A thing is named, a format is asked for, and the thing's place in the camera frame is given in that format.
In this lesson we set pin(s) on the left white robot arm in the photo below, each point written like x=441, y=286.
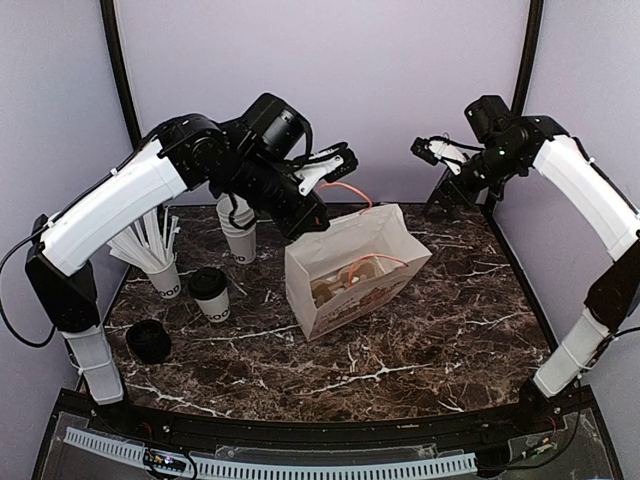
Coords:
x=243, y=156

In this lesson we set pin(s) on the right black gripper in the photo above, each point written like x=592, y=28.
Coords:
x=446, y=184

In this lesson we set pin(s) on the single black cup lid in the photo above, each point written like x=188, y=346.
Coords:
x=207, y=283

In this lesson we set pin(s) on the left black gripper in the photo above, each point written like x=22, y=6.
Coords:
x=301, y=222

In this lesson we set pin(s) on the white slotted cable duct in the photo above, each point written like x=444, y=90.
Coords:
x=251, y=463

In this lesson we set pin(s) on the brown cardboard cup carrier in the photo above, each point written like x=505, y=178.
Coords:
x=325, y=288

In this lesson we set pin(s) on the single white paper cup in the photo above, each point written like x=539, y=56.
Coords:
x=216, y=309

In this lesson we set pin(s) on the printed paper takeout bag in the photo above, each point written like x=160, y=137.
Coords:
x=374, y=233

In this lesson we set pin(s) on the stack of white paper cups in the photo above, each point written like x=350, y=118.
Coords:
x=238, y=224

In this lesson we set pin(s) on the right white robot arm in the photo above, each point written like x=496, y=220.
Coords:
x=513, y=145

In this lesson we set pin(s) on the white cup holding straws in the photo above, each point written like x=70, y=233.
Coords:
x=166, y=281

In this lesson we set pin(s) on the stack of black lids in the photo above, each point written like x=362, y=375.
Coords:
x=149, y=341

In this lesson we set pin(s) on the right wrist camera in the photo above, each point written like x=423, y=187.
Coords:
x=487, y=117

